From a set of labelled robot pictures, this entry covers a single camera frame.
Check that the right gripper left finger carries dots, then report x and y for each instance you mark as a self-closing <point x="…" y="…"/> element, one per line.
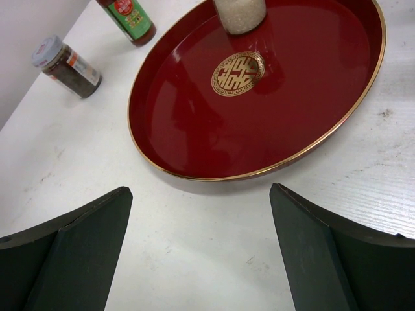
<point x="66" y="263"/>

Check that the red round tray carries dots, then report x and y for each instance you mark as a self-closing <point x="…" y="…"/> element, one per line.
<point x="208" y="106"/>

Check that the black cap white grinder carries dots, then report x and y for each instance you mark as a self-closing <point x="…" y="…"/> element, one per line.
<point x="240" y="16"/>

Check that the white lid dark spice jar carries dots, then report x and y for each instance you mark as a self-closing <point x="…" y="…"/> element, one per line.
<point x="62" y="64"/>

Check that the green label sauce bottle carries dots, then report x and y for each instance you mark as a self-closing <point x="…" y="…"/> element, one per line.
<point x="130" y="17"/>

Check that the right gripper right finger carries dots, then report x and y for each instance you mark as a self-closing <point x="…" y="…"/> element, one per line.
<point x="333" y="263"/>

